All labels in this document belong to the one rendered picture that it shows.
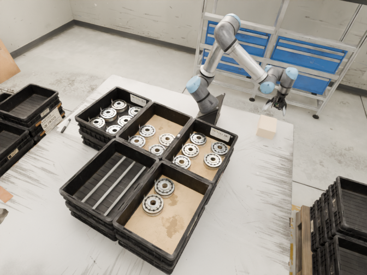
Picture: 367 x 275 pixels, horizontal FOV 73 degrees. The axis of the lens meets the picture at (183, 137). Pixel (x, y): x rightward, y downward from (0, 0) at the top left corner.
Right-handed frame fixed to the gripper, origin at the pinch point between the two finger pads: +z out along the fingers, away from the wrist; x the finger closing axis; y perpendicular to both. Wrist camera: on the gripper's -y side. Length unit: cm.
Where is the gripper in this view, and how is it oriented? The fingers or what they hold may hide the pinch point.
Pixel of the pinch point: (272, 113)
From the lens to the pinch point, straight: 185.7
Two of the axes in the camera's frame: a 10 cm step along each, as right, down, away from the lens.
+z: -0.9, 6.9, 7.2
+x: 9.4, 2.9, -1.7
